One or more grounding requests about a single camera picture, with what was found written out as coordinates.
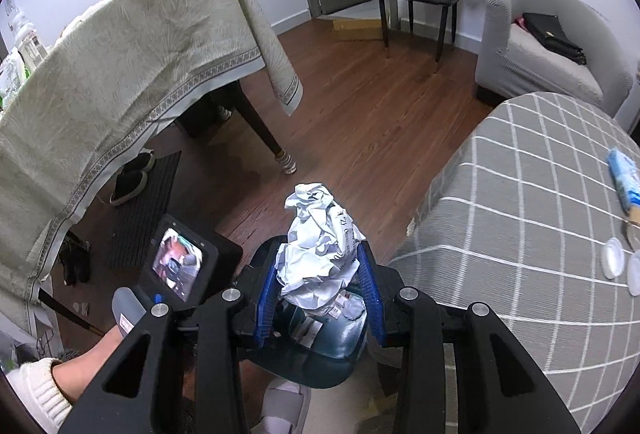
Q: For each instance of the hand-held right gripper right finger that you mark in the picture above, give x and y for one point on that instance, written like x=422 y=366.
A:
x=372 y=294

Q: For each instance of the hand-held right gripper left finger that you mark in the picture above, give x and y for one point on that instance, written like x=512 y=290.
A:
x=265 y=294

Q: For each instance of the clear plastic lid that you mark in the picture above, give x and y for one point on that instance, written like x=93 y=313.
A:
x=634 y=274
x=614 y=259
x=354 y=308

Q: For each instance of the white paper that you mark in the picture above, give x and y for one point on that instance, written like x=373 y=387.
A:
x=315 y=254

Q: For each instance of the dark blue waste bin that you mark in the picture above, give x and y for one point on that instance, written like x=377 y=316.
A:
x=325 y=364

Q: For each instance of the blue tissue packet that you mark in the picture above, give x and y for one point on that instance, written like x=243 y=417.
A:
x=625 y=179

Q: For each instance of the person's left forearm white sleeve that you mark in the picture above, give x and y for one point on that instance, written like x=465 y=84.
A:
x=35 y=394

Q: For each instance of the person's left hand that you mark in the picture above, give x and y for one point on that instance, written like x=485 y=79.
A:
x=85 y=364

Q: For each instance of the dark ribbed floor mat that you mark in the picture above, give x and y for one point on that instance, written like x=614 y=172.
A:
x=150 y=224

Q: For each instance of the dark slip-on shoe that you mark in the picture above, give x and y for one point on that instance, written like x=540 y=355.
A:
x=127 y=189
x=140 y=163

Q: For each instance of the black shoe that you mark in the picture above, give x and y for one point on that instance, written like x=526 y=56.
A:
x=75 y=259

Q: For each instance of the grey slipper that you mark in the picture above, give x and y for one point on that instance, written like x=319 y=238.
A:
x=280 y=406

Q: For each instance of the dark wooden table leg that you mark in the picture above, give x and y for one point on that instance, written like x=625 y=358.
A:
x=225 y=112
x=70 y=311
x=262 y=129

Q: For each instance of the grey checked tablecloth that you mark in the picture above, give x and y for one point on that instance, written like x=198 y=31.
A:
x=500 y=214

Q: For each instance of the beige patterned tablecloth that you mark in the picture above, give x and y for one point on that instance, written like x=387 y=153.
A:
x=125 y=64

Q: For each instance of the flat cardboard box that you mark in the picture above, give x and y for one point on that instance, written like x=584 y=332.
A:
x=357 y=29

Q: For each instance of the clear plastic bottle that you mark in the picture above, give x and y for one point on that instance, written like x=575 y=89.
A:
x=24 y=39

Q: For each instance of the grey armchair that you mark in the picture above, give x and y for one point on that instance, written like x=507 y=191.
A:
x=540 y=64

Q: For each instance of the pink cloth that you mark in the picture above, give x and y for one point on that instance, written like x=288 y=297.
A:
x=518 y=21

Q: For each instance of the black bag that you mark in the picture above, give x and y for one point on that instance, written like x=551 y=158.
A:
x=545 y=34

